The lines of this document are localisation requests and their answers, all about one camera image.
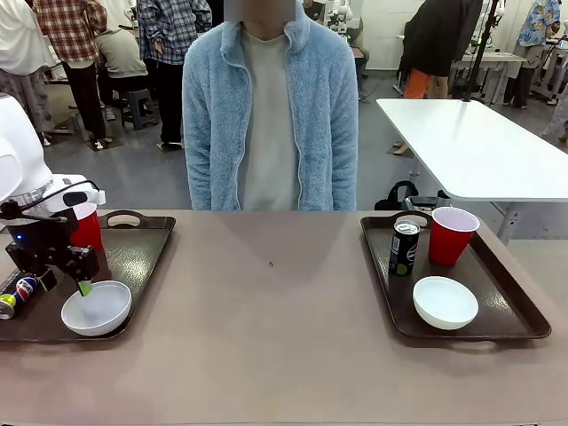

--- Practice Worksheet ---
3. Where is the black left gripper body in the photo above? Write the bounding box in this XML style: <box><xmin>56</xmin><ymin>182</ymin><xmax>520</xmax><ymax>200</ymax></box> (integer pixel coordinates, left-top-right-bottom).
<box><xmin>0</xmin><ymin>210</ymin><xmax>80</xmax><ymax>272</ymax></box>

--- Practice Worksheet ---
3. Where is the blue soda can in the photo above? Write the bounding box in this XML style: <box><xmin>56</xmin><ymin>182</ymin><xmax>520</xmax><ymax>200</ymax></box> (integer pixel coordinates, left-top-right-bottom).
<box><xmin>0</xmin><ymin>276</ymin><xmax>39</xmax><ymax>320</ymax></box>

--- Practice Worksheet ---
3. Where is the red plastic cup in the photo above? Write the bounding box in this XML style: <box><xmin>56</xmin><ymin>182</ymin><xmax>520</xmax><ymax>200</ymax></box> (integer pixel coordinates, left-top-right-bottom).
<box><xmin>70</xmin><ymin>202</ymin><xmax>106</xmax><ymax>256</ymax></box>
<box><xmin>428</xmin><ymin>206</ymin><xmax>481</xmax><ymax>266</ymax></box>

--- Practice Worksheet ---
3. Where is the white bowl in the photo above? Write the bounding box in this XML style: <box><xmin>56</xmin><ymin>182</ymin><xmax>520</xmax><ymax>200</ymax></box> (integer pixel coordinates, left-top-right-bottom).
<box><xmin>60</xmin><ymin>280</ymin><xmax>133</xmax><ymax>337</ymax></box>
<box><xmin>412</xmin><ymin>275</ymin><xmax>480</xmax><ymax>331</ymax></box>

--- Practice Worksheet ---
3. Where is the black Pepsi can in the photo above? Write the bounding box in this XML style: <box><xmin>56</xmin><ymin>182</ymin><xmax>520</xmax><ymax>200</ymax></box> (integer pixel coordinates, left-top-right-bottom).
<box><xmin>389</xmin><ymin>219</ymin><xmax>422</xmax><ymax>277</ymax></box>

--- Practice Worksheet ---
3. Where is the person's left forearm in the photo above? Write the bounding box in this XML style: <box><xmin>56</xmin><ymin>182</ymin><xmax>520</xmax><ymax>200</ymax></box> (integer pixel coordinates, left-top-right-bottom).
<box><xmin>330</xmin><ymin>146</ymin><xmax>359</xmax><ymax>212</ymax></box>

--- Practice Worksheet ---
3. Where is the person's right forearm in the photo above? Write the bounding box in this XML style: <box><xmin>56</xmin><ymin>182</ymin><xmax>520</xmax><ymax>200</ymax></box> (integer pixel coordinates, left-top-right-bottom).
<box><xmin>182</xmin><ymin>146</ymin><xmax>215</xmax><ymax>212</ymax></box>

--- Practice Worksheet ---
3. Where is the dark brown serving tray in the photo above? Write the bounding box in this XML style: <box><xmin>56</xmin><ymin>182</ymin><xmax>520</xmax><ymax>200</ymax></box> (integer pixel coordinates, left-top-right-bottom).
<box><xmin>359</xmin><ymin>210</ymin><xmax>553</xmax><ymax>342</ymax></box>
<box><xmin>0</xmin><ymin>209</ymin><xmax>177</xmax><ymax>343</ymax></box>

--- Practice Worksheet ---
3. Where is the grey plastic stool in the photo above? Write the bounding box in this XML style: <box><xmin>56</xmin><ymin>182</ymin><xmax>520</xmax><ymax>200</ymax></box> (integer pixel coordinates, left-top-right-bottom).
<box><xmin>119</xmin><ymin>87</ymin><xmax>156</xmax><ymax>130</ymax></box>

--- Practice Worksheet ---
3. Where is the person in white top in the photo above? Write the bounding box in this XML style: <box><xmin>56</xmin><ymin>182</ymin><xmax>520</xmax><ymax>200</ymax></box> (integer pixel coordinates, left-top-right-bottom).
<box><xmin>0</xmin><ymin>0</ymin><xmax>54</xmax><ymax>134</ymax></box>

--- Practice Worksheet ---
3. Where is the seated person in grey top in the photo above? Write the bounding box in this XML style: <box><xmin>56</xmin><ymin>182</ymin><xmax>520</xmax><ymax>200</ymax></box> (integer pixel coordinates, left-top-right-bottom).
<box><xmin>95</xmin><ymin>26</ymin><xmax>150</xmax><ymax>107</ymax></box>

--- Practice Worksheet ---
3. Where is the person in red plaid shirt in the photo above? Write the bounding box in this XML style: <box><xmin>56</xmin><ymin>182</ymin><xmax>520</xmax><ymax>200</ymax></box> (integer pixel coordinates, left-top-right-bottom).
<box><xmin>33</xmin><ymin>0</ymin><xmax>108</xmax><ymax>150</ymax></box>

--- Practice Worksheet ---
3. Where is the person in blue fleece jacket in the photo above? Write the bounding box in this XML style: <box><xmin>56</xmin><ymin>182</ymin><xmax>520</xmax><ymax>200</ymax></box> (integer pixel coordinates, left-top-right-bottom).
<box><xmin>181</xmin><ymin>0</ymin><xmax>359</xmax><ymax>212</ymax></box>

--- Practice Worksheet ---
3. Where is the person in blue plaid shirt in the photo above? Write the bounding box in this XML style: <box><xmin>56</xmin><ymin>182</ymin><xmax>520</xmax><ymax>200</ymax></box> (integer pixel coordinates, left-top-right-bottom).
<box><xmin>137</xmin><ymin>0</ymin><xmax>213</xmax><ymax>150</ymax></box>

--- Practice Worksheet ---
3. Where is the black bag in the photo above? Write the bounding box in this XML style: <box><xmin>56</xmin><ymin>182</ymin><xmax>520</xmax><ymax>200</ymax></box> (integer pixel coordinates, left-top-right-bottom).
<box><xmin>375</xmin><ymin>180</ymin><xmax>421</xmax><ymax>212</ymax></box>

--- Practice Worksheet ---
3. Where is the grey metal machine base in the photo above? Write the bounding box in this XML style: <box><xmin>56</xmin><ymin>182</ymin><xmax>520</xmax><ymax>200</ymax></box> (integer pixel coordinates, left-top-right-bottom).
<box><xmin>404</xmin><ymin>194</ymin><xmax>449</xmax><ymax>213</ymax></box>

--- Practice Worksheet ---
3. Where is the white folding table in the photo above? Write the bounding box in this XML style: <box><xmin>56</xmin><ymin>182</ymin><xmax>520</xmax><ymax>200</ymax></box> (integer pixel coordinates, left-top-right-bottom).
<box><xmin>375</xmin><ymin>97</ymin><xmax>568</xmax><ymax>245</ymax></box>

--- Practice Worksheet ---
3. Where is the person in orange shorts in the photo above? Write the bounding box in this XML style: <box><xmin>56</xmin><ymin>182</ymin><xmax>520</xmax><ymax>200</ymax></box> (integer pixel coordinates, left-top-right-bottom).
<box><xmin>397</xmin><ymin>0</ymin><xmax>484</xmax><ymax>101</ymax></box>

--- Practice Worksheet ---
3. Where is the black tripod stand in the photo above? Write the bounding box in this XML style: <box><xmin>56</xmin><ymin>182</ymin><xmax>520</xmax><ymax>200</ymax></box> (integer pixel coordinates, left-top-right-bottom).
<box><xmin>463</xmin><ymin>0</ymin><xmax>501</xmax><ymax>103</ymax></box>

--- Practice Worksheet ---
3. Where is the white workbench desk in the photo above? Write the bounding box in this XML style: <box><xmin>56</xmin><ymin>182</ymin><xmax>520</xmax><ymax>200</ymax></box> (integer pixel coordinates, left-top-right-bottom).
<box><xmin>447</xmin><ymin>48</ymin><xmax>529</xmax><ymax>104</ymax></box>

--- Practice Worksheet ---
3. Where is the person in blue floral shirt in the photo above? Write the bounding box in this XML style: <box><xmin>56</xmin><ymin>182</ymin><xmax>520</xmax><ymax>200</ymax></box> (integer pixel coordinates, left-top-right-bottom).
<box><xmin>503</xmin><ymin>0</ymin><xmax>563</xmax><ymax>110</ymax></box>

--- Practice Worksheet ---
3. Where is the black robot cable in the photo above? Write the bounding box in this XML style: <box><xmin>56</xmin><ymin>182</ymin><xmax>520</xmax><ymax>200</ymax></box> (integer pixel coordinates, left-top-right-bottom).
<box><xmin>0</xmin><ymin>179</ymin><xmax>101</xmax><ymax>223</ymax></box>

